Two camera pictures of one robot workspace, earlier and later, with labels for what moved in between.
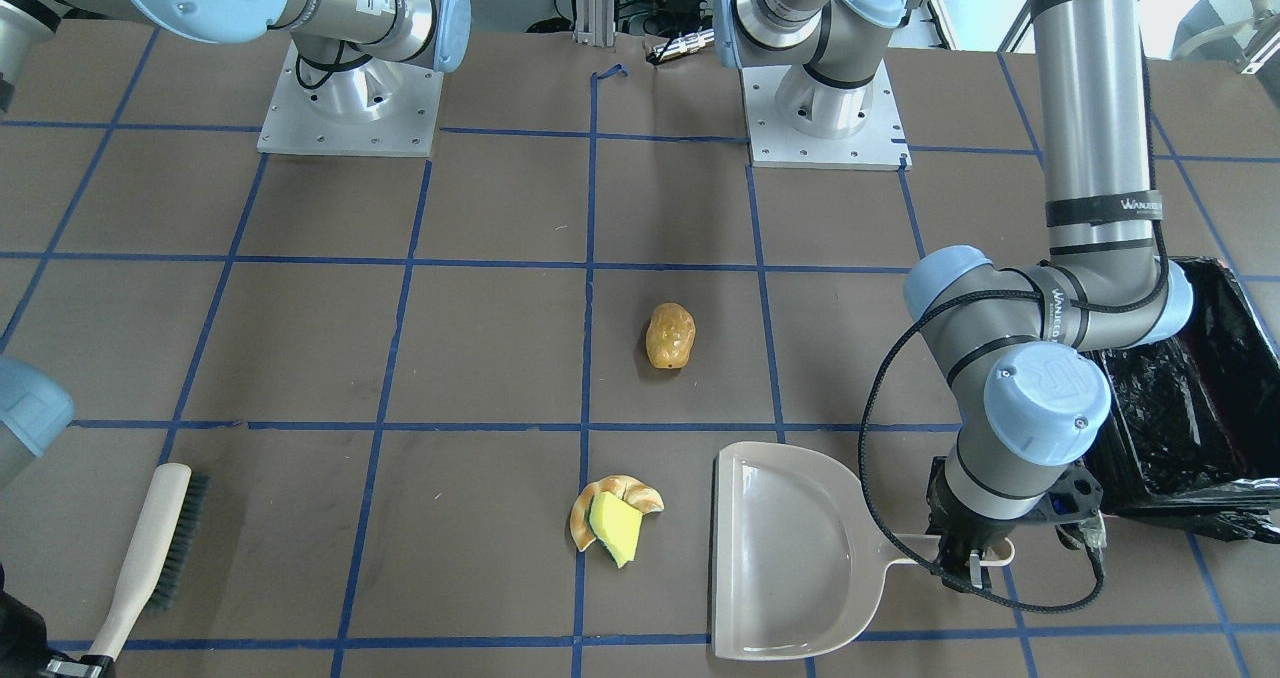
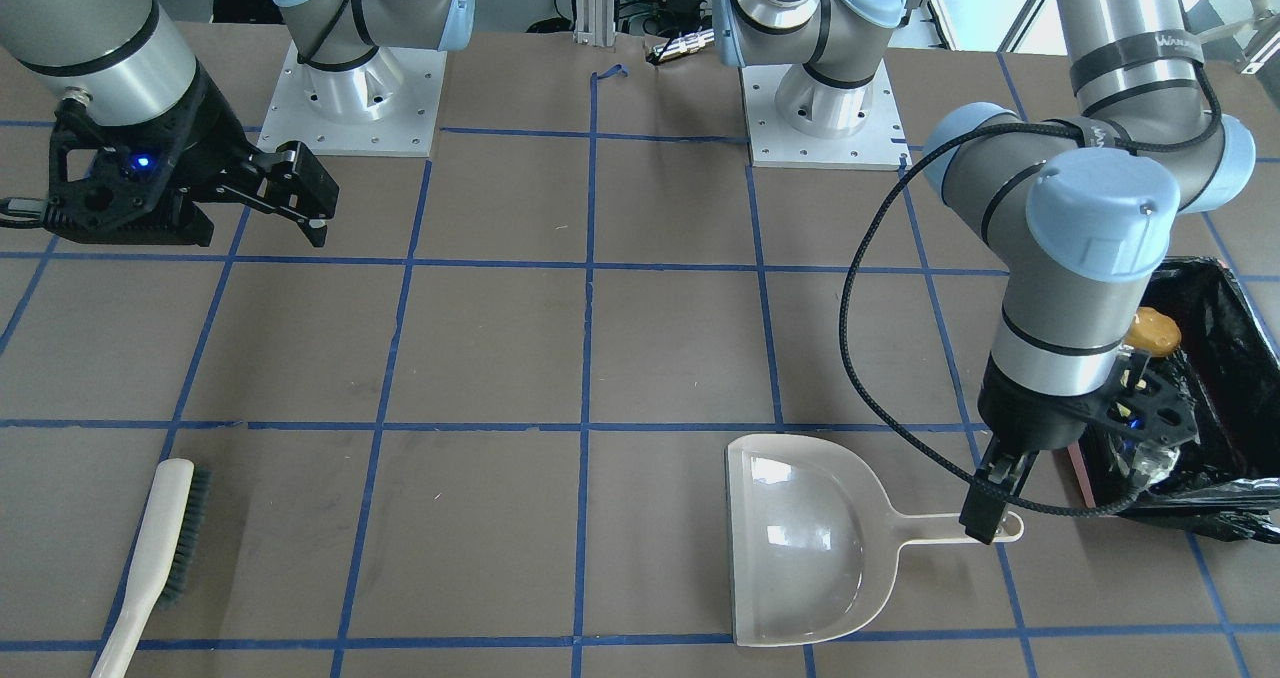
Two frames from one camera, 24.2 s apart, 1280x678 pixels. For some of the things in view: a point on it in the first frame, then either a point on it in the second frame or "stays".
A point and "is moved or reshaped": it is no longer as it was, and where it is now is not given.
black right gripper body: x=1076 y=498 -> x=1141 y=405
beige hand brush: x=163 y=542 stays
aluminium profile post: x=595 y=1 stays
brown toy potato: x=670 y=335 is moved or reshaped
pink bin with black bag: x=1193 y=423 stays
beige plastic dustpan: x=800 y=554 is moved or reshaped
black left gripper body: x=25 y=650 -> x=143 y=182
